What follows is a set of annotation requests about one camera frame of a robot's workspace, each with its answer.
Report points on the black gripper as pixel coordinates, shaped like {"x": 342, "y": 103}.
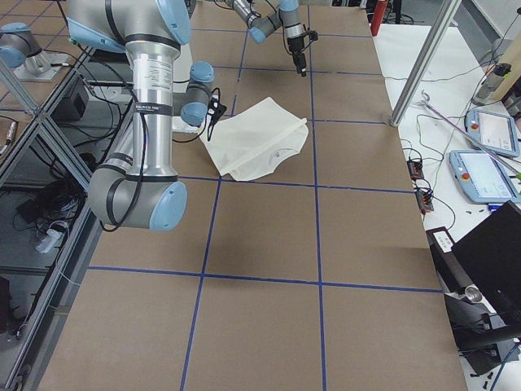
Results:
{"x": 295, "y": 46}
{"x": 210, "y": 129}

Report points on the cream long-sleeve cat shirt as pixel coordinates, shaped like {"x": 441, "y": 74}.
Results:
{"x": 254, "y": 143}

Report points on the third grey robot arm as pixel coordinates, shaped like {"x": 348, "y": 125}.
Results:
{"x": 22, "y": 53}

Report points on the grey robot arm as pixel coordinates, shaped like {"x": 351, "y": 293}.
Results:
{"x": 285, "y": 16}
{"x": 137, "y": 186}

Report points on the red fire extinguisher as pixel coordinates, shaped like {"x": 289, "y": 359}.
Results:
{"x": 377, "y": 17}

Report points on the metal grabber tool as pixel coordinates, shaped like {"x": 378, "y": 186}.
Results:
{"x": 425, "y": 101}

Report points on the black power strip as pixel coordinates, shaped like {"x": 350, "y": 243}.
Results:
{"x": 424, "y": 200}
{"x": 415, "y": 169}

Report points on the blue teach pendant far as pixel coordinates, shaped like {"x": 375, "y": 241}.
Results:
{"x": 495, "y": 131}

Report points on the blue teach pendant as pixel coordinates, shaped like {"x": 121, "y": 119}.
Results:
{"x": 495, "y": 131}
{"x": 481, "y": 178}

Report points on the blue teach pendant near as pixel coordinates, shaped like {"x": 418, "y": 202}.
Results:
{"x": 481, "y": 178}

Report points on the black box with label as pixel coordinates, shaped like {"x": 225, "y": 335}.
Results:
{"x": 447, "y": 266}

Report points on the black monitor with stand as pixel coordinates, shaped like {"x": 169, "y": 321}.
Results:
{"x": 490, "y": 257}

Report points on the aluminium frame post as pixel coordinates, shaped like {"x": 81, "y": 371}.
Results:
{"x": 435, "y": 35}

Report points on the aluminium frame rail left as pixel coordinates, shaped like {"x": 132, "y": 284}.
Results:
{"x": 48, "y": 232}

